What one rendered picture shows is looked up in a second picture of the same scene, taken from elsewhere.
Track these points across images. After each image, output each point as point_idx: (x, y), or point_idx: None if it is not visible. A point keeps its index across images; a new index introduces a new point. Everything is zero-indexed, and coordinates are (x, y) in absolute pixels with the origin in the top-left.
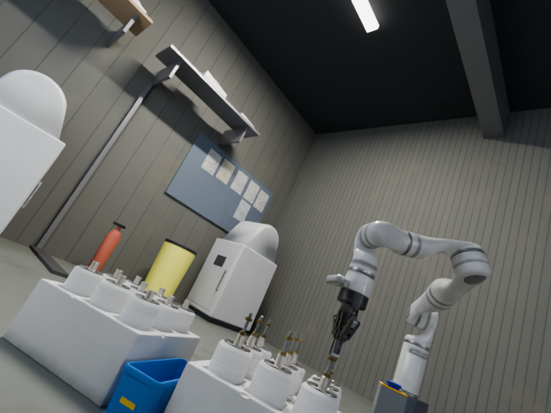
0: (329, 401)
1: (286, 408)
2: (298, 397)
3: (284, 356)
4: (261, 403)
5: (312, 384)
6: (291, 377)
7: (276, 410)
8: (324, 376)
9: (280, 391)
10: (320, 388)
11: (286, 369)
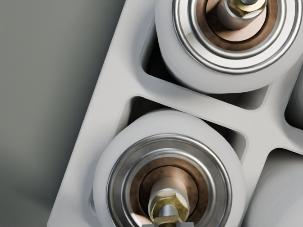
0: (94, 204)
1: (195, 97)
2: (158, 114)
3: (228, 11)
4: (126, 9)
5: (155, 152)
6: (186, 70)
7: (129, 56)
8: (154, 196)
9: (162, 51)
10: (154, 183)
11: (238, 51)
